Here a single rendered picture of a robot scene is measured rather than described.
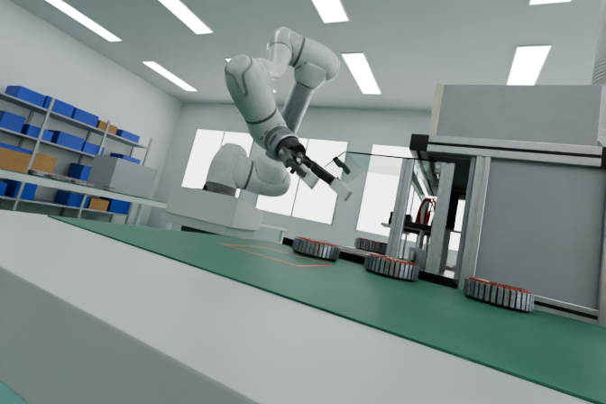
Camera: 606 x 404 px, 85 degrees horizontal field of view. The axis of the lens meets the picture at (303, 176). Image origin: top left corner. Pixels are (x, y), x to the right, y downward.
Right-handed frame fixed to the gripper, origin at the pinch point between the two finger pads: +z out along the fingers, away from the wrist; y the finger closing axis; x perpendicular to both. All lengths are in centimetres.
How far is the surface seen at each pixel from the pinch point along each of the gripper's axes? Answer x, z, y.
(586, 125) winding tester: 47, 25, -39
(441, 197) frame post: 12.6, 14.2, -21.4
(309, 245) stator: -11.5, 8.4, 5.3
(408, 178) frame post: 12.0, 5.1, -18.5
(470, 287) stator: 2.7, 34.8, -6.3
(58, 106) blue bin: -226, -605, -38
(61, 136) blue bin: -270, -587, -57
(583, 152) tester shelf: 38, 30, -27
